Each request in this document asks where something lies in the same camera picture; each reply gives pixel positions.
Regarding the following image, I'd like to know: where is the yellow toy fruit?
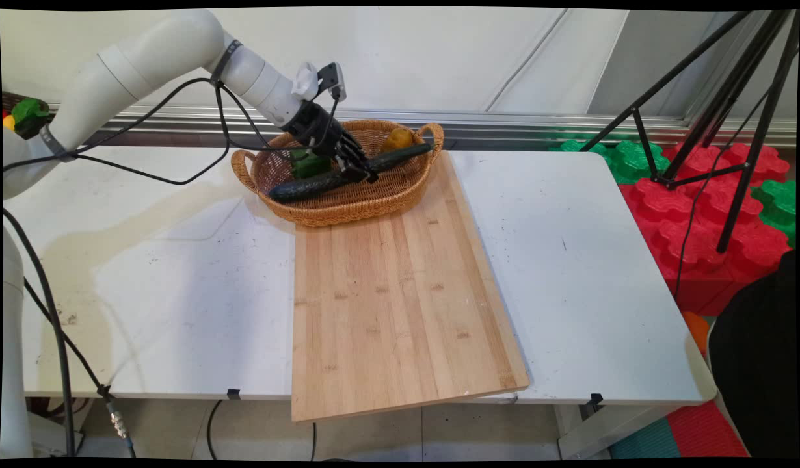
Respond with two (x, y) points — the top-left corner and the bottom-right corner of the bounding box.
(382, 127), (415, 154)

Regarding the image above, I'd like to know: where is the aluminium window rail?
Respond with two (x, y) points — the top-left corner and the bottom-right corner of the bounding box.
(47, 103), (797, 149)

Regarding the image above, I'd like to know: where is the red foam block stack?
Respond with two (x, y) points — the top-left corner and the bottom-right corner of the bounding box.
(618, 143), (792, 317)

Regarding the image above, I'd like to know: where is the black tripod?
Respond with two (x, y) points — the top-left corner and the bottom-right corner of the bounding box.
(579, 9), (799, 254)

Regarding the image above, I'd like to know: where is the orange foam piece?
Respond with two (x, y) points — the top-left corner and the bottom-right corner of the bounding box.
(683, 312), (710, 356)

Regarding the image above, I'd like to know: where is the teal floor mat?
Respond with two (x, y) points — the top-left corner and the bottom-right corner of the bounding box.
(609, 416), (682, 460)

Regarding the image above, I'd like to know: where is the red floor mat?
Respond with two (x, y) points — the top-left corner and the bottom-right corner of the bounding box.
(665, 400), (749, 458)

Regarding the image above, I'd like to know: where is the black chair back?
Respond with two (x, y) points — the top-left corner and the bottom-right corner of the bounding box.
(707, 250), (798, 458)

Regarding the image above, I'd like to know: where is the bamboo cutting board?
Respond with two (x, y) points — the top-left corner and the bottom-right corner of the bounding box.
(291, 151), (531, 423)

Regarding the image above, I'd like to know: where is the woven wicker basket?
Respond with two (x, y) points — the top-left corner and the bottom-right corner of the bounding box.
(231, 119), (445, 228)

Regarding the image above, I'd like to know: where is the black storage box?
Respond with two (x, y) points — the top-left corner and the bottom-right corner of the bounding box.
(14, 117), (50, 141)

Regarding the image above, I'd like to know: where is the black tripod cable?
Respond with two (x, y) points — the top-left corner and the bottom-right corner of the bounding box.
(673, 84), (773, 301)

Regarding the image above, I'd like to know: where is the green bell pepper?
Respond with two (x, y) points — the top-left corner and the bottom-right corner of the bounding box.
(289, 148), (333, 181)

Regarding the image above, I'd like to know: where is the white table leg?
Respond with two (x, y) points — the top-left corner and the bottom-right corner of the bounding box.
(556, 403), (688, 460)

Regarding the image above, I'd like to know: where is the black cable with metal connector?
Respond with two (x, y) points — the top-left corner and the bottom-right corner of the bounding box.
(2, 208), (138, 458)

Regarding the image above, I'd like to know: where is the small green foam block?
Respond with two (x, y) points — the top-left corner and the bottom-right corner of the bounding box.
(751, 179), (797, 249)

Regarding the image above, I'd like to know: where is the large green foam block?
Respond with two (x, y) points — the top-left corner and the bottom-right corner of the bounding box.
(548, 138), (671, 185)

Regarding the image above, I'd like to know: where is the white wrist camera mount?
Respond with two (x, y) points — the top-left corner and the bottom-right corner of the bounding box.
(291, 62), (348, 103)

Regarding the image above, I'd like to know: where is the dark green cucumber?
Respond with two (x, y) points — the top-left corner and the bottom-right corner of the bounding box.
(269, 143), (434, 202)

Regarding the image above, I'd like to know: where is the green toy vegetable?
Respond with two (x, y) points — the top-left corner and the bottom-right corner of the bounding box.
(11, 97), (51, 128)

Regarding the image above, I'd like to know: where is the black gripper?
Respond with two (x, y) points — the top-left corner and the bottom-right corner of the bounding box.
(286, 103), (380, 185)

